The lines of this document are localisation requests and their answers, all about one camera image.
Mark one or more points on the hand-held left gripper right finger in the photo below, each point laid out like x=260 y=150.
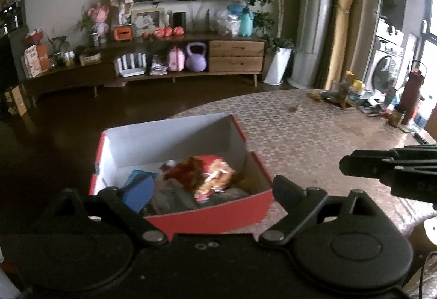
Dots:
x=288 y=193

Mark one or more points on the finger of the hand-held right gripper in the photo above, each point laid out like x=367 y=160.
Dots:
x=365 y=164
x=420 y=151

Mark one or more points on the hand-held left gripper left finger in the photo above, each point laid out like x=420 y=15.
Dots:
x=138 y=191

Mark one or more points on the pile of snack packets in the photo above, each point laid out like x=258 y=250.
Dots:
x=208 y=179

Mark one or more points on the red cardboard box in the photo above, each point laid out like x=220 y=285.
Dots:
x=218 y=213

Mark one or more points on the tan curved object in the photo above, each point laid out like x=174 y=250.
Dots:
x=431 y=126

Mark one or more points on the clear plastic water bottle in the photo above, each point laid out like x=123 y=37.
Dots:
x=420 y=116

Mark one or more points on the small brown jar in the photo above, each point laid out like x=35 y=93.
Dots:
x=398 y=118

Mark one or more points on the stack of papers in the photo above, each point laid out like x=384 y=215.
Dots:
x=372 y=110

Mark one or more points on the brown thermos bottle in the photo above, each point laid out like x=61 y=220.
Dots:
x=411 y=94

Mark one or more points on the grey box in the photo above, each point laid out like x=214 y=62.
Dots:
x=372 y=101

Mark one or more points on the dark round coaster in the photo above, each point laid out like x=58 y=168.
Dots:
x=333 y=98

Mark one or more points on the yellow standing bag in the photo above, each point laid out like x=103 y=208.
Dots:
x=347 y=90

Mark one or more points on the yellow lid bottle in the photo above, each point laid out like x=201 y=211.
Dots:
x=357 y=87

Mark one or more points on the drinking glass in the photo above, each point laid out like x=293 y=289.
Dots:
x=335 y=88

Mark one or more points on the crumpled yellow wrapper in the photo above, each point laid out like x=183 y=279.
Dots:
x=314 y=97

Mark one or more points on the white washing machine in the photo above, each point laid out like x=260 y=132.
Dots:
x=384 y=70

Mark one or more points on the white dryer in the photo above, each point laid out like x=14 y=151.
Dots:
x=389 y=33

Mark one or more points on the white router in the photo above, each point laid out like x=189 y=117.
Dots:
x=131 y=66

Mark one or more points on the white planter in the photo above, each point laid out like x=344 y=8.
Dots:
x=278 y=66

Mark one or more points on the stack of booklets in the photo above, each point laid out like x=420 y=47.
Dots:
x=158 y=66

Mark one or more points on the dark low cabinet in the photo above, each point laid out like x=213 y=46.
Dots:
x=68 y=77

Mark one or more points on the pink bag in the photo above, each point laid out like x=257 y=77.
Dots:
x=176 y=60

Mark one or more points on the small cardboard box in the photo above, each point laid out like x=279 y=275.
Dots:
x=90 y=59

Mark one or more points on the purple kettlebell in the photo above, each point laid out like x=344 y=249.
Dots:
x=196 y=60

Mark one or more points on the wooden television cabinet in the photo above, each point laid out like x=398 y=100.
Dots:
x=235 y=54

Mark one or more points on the cardboard box with tape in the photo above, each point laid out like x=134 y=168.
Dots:
x=16 y=101

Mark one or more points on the orange peach ornament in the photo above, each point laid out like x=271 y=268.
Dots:
x=178 y=30
x=168 y=31
x=158 y=34
x=146 y=35

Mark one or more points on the glass vase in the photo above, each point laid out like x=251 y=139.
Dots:
x=93 y=39

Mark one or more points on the grey standing air conditioner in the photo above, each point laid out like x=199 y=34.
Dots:
x=314 y=12

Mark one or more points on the green plant in glass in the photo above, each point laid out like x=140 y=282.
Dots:
x=58 y=46

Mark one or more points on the orange and white box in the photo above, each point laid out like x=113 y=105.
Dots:
x=37 y=60

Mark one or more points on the black speaker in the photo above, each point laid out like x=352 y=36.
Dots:
x=179 y=23

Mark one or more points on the teal spray bottle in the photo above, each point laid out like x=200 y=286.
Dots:
x=244 y=22

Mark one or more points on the pink flower bouquet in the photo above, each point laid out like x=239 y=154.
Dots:
x=99 y=17

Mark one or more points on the clear plastic bag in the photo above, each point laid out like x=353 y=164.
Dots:
x=227 y=24

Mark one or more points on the black shelf unit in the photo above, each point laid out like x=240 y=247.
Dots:
x=10 y=39

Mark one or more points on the white photo frame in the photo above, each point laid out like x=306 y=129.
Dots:
x=147 y=22

